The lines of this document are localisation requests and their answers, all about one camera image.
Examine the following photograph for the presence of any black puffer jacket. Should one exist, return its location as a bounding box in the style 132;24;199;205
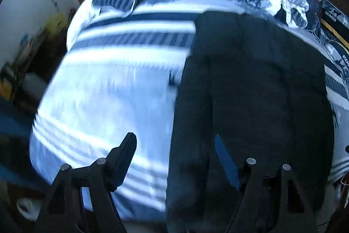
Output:
166;12;334;232

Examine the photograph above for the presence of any white navy striped blanket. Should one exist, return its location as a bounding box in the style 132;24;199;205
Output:
30;0;348;221

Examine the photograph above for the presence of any yellow object on shelf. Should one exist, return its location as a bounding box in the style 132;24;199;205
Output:
44;12;67;36

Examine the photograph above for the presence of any blue floral pillow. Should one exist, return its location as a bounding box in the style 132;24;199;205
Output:
209;0;349;81

